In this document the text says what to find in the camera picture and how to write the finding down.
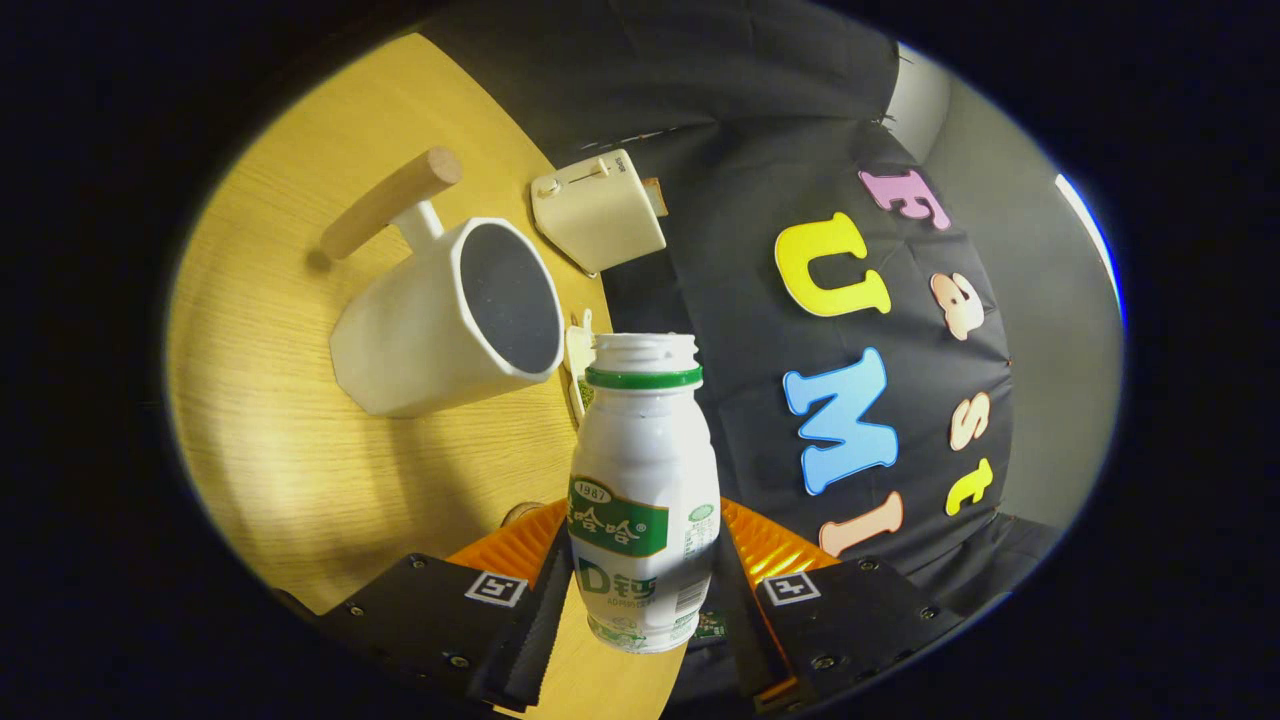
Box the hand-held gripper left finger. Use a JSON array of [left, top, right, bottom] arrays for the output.
[[275, 498, 576, 713]]

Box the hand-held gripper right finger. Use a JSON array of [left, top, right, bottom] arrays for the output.
[[712, 497, 966, 713]]

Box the white juice bottle green label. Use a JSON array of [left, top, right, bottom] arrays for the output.
[[566, 332, 723, 655]]

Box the white cup wooden handle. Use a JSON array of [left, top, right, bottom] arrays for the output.
[[320, 147, 566, 419]]

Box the white divided condiment dish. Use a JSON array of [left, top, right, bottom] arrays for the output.
[[563, 309, 599, 426]]

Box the wooden table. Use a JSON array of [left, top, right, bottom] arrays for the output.
[[165, 33, 691, 720]]

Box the cream toaster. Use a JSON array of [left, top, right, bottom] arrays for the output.
[[530, 149, 669, 278]]

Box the black backdrop cloth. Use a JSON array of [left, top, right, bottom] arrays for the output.
[[420, 0, 1066, 720]]

